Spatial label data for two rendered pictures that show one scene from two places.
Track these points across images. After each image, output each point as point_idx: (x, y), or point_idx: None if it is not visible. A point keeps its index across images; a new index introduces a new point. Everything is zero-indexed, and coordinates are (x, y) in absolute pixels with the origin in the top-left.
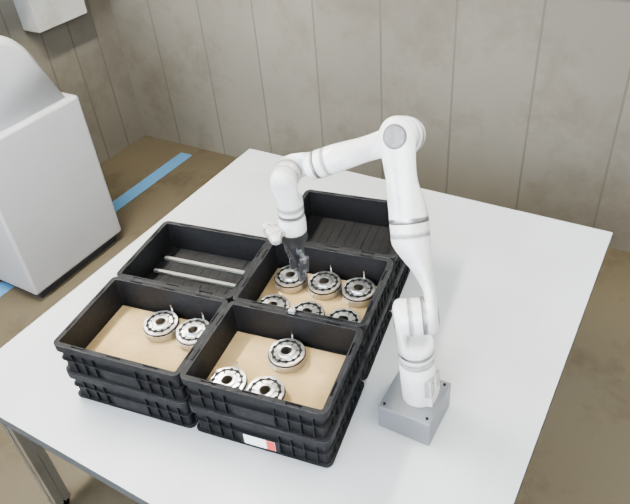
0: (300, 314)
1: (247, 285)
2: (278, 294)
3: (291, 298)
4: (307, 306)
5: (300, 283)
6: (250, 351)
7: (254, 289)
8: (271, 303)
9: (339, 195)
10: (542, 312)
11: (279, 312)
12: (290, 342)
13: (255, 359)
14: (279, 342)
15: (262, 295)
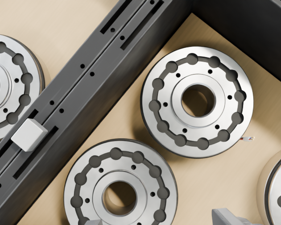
0: (11, 162)
1: (278, 15)
2: (270, 141)
3: (236, 173)
4: (141, 207)
5: (272, 222)
6: (70, 5)
7: None
8: (212, 101)
9: None
10: None
11: (55, 87)
12: (14, 107)
13: (37, 10)
14: (34, 78)
15: None
